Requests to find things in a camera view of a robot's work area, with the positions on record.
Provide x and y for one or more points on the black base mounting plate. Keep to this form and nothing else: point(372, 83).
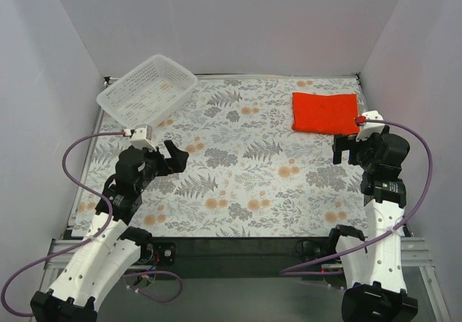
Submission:
point(226, 258)

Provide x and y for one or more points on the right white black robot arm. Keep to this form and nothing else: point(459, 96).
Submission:
point(382, 228)

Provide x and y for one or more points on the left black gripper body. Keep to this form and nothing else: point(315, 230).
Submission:
point(165, 161)

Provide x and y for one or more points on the orange t-shirt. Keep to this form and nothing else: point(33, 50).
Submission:
point(325, 114)

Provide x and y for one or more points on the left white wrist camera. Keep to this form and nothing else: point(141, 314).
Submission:
point(141, 137)

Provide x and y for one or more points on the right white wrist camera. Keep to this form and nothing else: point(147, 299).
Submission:
point(369, 123)

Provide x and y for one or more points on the white plastic basket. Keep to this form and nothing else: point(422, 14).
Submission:
point(149, 93)

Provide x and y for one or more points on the aluminium frame rail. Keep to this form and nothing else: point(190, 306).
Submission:
point(93, 271)

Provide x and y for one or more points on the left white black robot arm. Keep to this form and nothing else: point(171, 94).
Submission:
point(94, 235)

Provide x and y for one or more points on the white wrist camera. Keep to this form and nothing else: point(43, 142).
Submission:
point(141, 137)
point(369, 123)

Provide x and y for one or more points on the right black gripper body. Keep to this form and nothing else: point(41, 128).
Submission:
point(353, 149)

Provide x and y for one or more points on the floral patterned table mat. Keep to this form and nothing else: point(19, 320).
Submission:
point(248, 173)

